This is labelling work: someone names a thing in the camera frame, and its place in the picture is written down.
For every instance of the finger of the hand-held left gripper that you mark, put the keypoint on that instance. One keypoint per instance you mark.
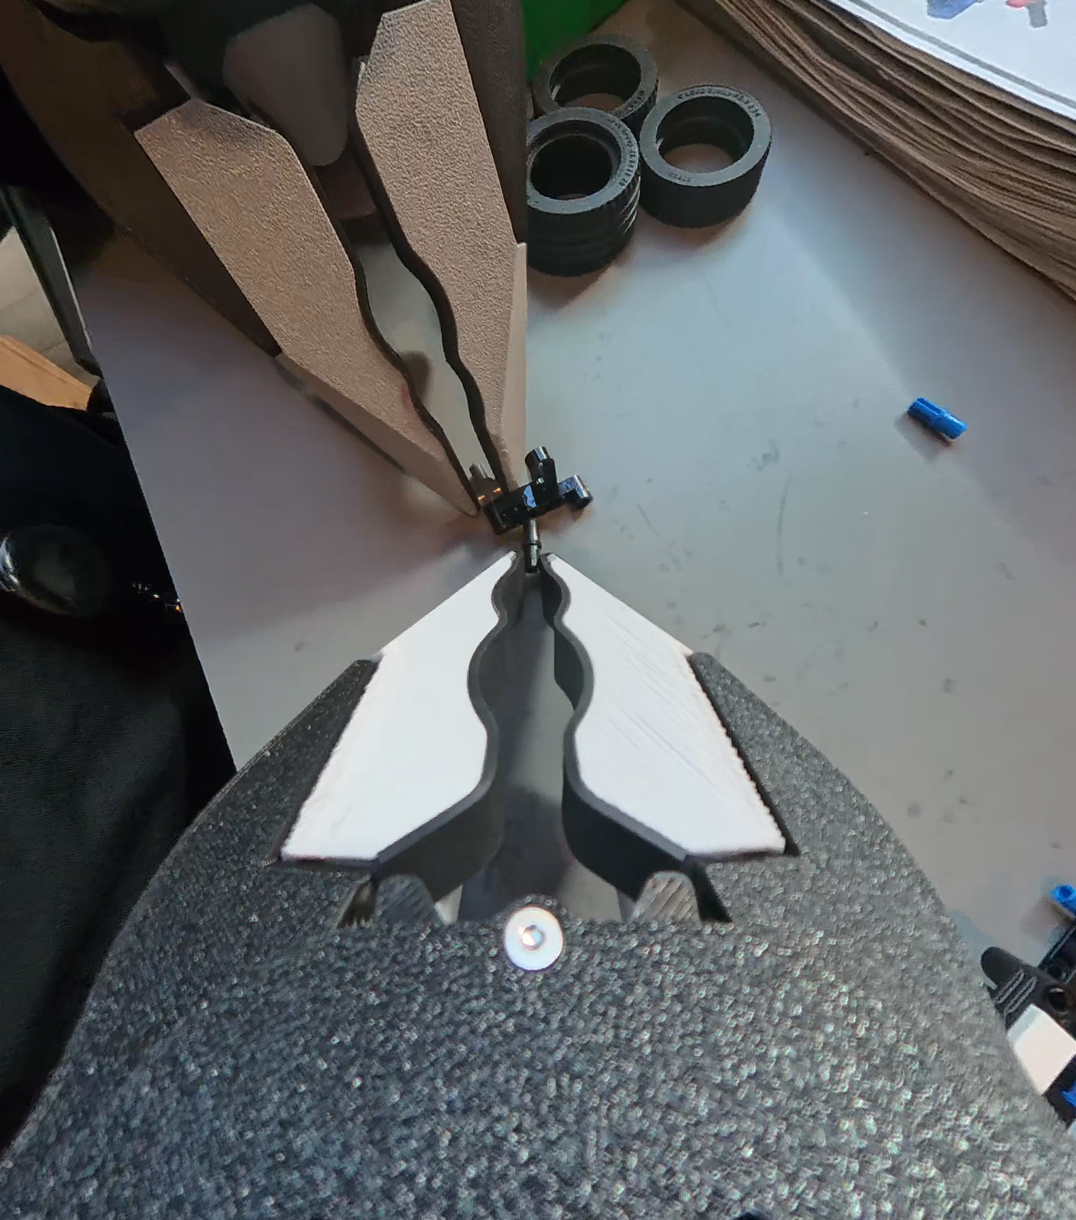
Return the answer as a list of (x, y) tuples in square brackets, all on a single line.
[(252, 218), (443, 171)]

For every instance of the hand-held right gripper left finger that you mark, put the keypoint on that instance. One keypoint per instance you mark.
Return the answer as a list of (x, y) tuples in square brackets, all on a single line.
[(395, 752)]

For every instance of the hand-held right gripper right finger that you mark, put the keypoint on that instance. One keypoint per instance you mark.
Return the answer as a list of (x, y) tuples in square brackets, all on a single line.
[(672, 752)]

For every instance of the green plastic bin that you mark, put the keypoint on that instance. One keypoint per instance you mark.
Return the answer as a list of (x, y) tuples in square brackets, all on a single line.
[(566, 14)]

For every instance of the black toy connector pin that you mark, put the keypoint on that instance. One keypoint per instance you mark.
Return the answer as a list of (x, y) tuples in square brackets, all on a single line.
[(532, 547)]

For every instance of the black angled toy beam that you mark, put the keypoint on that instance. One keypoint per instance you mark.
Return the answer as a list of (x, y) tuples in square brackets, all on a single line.
[(523, 500)]

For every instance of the grey toy axle connector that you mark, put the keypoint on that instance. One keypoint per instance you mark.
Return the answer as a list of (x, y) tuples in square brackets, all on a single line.
[(479, 476)]

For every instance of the grey desk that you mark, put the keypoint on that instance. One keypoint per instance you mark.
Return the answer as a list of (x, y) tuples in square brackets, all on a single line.
[(834, 618)]

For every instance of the person's black clothing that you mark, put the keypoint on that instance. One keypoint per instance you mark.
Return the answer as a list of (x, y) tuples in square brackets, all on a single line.
[(42, 762)]

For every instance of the black round buckle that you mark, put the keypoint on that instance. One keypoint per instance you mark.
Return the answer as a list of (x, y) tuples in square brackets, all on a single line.
[(51, 569)]

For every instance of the blue toy connector pin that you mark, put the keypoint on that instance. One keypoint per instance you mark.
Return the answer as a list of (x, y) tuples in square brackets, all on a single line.
[(937, 419)]

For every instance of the open instruction booklet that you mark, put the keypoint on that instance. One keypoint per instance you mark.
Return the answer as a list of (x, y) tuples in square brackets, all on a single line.
[(929, 123)]

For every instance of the black metal frame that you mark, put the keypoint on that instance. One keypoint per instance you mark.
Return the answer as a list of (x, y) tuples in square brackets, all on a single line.
[(51, 275)]

